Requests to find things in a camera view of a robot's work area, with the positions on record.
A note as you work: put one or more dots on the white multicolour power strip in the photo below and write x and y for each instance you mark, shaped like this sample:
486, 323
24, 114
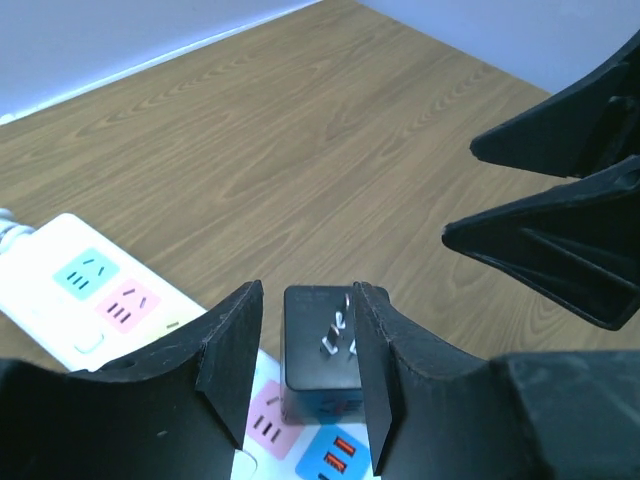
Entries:
87, 302

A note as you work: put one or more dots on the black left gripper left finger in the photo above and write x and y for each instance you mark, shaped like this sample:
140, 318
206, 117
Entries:
174, 409

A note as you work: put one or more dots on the black cube socket adapter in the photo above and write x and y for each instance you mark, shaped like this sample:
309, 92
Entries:
319, 372

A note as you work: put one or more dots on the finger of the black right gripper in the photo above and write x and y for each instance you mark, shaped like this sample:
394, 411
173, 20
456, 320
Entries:
577, 243
583, 129

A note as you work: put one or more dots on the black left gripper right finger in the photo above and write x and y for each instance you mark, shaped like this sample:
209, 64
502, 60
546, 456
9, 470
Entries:
434, 411

